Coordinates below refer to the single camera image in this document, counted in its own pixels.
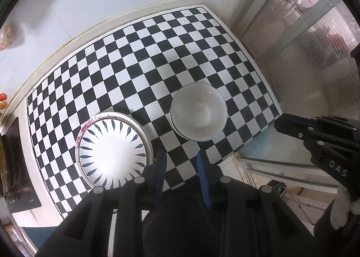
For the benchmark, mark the sliding glass door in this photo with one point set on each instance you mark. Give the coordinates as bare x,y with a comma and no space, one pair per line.
309,34

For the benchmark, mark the white bowl with dark rim line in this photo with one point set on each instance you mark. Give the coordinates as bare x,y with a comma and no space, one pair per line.
185,136

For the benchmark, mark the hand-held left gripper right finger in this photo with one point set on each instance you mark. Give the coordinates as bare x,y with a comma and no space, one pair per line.
203,181

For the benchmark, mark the white plate with dark leaf rim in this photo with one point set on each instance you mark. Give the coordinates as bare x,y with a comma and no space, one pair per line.
112,155

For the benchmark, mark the white plate with pink roses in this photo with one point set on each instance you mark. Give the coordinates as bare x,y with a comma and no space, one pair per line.
85,126

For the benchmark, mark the black and white checkered mat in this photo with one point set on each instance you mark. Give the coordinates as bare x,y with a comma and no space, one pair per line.
140,71

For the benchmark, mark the person's right forearm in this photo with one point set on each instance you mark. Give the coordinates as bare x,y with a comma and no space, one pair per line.
326,234

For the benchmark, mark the person's dark clothing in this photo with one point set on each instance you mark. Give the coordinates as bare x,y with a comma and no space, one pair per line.
180,226

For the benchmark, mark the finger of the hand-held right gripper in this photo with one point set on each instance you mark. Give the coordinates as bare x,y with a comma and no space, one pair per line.
292,126
337,124

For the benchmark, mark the clear bag of brown food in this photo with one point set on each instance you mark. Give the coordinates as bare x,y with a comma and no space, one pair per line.
5,37

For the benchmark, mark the black induction cooker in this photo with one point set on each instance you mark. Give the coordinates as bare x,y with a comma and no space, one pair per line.
21,178

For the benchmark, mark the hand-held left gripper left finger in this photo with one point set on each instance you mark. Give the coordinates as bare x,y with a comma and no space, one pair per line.
160,178

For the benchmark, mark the folding metal stand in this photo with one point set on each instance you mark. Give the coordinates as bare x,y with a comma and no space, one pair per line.
292,203

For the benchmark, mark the blue cabinet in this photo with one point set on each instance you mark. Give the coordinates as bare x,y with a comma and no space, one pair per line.
42,240

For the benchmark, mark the red and yellow fruit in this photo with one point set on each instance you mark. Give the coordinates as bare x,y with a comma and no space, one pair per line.
3,102

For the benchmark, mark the person's right hand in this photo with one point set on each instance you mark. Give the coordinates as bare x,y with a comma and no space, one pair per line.
340,209

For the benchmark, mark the plain white bowl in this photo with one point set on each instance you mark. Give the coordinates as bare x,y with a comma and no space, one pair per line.
197,110

